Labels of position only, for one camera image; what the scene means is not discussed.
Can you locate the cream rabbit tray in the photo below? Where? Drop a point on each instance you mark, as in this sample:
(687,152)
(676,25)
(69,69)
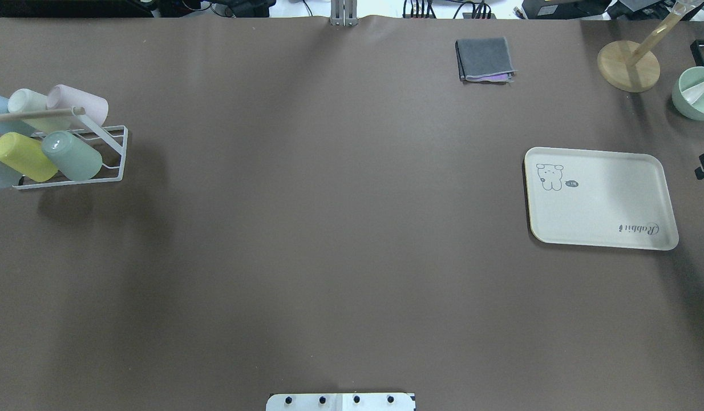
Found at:
(603,198)

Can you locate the green plastic cup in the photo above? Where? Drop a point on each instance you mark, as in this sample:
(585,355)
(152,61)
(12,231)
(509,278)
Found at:
(72,156)

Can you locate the wooden cup stand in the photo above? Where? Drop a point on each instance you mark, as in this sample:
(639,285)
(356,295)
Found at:
(632,66)

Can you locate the pink plastic cup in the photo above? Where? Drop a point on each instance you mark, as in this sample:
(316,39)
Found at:
(64,97)

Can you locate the yellow plastic cup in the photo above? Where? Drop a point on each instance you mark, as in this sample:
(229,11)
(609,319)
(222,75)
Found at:
(25,155)

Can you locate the cream plastic cup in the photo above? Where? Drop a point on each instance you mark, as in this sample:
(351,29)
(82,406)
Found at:
(27,100)

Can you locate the light blue plastic cup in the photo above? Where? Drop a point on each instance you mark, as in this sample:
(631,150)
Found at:
(17,126)

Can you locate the folded grey cloth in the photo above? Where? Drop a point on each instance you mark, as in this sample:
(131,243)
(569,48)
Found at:
(484,60)

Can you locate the green bowl with spoon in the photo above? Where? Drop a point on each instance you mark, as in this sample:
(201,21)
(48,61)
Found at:
(688,93)

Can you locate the aluminium frame post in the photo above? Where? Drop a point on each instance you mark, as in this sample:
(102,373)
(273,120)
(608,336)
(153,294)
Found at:
(343,13)

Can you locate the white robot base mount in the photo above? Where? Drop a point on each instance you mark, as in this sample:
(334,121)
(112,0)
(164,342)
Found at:
(342,401)

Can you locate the white wire cup rack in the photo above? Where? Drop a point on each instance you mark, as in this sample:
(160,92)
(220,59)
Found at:
(115,138)

